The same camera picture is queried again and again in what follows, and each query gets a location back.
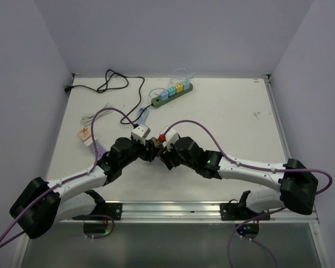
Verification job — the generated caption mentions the teal plug adapter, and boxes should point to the teal plug adapter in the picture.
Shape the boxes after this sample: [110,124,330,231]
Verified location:
[167,86,176,98]

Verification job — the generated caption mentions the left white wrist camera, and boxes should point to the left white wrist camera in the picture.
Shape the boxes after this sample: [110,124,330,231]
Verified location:
[131,124,151,145]

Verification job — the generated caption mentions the yellow plug adapter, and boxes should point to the yellow plug adapter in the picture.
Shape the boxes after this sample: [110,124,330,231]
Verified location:
[175,83,184,94]

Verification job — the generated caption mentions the green power strip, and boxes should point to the green power strip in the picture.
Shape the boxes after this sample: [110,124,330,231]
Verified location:
[150,82,194,108]

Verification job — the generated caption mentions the black base bracket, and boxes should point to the black base bracket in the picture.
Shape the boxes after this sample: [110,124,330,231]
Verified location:
[219,199,270,221]
[73,203,123,221]

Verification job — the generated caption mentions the pink deer cube socket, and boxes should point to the pink deer cube socket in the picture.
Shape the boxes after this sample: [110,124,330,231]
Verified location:
[77,127,93,147]

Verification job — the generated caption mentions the white bundled cable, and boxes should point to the white bundled cable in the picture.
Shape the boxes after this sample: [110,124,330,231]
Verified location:
[80,102,113,126]

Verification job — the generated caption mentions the left black base bracket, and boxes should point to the left black base bracket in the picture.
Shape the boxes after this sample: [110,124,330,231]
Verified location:
[73,203,123,221]

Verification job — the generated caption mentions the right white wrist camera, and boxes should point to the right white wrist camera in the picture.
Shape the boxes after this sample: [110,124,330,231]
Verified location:
[158,126,180,151]

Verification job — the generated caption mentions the black power cable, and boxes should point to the black power cable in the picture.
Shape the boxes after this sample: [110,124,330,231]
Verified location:
[71,69,154,126]

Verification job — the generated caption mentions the aluminium mounting rail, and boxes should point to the aluminium mounting rail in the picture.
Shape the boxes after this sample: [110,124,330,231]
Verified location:
[24,200,319,224]

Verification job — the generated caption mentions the blue power strip cable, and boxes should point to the blue power strip cable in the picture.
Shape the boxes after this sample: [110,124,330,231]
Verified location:
[137,106,151,125]

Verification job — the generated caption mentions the dark green cube plug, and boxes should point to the dark green cube plug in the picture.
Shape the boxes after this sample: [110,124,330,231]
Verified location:
[151,137,164,148]

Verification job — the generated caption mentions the blue plug adapter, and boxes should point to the blue plug adapter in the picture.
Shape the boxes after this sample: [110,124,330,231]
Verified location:
[160,90,169,102]

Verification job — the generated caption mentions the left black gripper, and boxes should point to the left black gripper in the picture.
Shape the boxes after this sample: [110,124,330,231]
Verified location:
[119,135,159,168]

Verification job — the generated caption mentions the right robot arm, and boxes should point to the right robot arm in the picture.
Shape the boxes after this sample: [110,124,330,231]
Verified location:
[158,135,318,219]

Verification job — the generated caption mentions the black wall plug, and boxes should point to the black wall plug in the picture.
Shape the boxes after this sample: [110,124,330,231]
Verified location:
[64,85,73,93]

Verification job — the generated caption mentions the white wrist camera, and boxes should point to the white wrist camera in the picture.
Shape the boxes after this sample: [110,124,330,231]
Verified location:
[131,124,151,145]
[158,126,180,151]

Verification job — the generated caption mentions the green plug adapter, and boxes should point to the green plug adapter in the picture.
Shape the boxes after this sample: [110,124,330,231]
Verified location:
[182,80,190,91]

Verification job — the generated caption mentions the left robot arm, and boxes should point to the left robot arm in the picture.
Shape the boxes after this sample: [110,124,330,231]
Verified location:
[9,137,163,239]

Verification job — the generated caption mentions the purple power strip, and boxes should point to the purple power strip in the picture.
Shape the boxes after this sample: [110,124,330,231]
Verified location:
[92,142,107,160]

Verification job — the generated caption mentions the right black base bracket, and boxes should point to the right black base bracket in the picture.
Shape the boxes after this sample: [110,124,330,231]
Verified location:
[219,199,270,221]

